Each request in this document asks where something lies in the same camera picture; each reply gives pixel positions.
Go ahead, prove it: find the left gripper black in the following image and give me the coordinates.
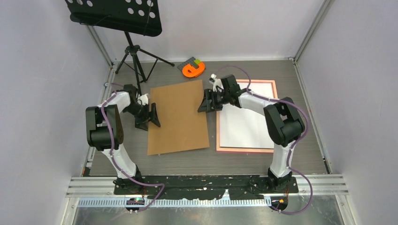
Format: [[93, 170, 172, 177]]
[[124, 103, 161, 131]]

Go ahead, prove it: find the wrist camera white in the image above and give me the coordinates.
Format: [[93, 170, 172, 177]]
[[137, 94, 150, 106], [209, 74, 223, 92]]

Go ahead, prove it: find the brown cardboard backing board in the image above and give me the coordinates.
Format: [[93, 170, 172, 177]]
[[147, 80, 210, 155]]

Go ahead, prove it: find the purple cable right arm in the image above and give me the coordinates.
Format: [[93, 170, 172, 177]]
[[214, 65, 314, 216]]

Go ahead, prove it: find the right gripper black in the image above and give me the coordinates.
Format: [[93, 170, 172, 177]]
[[197, 89, 230, 113]]

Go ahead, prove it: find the pink wooden picture frame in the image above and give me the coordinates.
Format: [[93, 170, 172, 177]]
[[215, 79, 279, 154]]

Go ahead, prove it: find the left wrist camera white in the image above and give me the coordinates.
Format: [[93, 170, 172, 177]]
[[137, 94, 150, 106]]

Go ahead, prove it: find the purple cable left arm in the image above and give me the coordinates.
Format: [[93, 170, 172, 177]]
[[100, 82, 165, 213]]

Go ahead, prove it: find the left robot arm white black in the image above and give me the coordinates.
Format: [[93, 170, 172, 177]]
[[85, 84, 161, 194]]

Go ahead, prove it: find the landscape sunset photo print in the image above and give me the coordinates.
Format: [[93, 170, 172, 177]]
[[219, 82, 275, 150]]

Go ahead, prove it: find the orange tape dispenser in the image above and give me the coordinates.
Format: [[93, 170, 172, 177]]
[[182, 60, 206, 78]]

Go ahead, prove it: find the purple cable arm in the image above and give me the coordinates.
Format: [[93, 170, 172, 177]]
[[214, 65, 314, 216], [100, 82, 165, 213]]

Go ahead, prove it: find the grey lego plate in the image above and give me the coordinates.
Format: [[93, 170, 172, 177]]
[[177, 57, 199, 71]]

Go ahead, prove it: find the aluminium rail front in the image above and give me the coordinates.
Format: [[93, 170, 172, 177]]
[[66, 174, 349, 208]]

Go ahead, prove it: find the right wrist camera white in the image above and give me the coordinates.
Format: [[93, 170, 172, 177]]
[[209, 74, 223, 92]]

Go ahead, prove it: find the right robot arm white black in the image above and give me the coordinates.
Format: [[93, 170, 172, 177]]
[[197, 74, 308, 192]]

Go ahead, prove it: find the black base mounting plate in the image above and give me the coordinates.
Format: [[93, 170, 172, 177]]
[[113, 175, 299, 200]]

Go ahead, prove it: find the black music stand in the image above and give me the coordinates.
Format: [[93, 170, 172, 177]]
[[66, 0, 175, 93]]

